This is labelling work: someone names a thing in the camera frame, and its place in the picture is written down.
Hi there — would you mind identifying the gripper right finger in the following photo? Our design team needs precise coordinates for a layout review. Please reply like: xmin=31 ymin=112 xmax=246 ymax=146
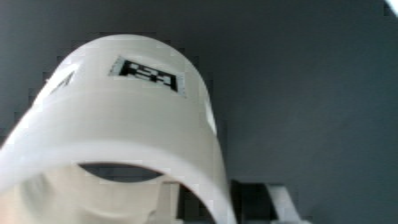
xmin=266 ymin=184 xmax=310 ymax=224

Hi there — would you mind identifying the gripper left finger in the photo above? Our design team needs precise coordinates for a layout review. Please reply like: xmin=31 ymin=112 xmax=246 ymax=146
xmin=145 ymin=182 xmax=181 ymax=224

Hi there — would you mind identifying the white lamp shade cone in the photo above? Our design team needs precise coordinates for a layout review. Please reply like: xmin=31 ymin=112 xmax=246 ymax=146
xmin=0 ymin=34 xmax=236 ymax=224

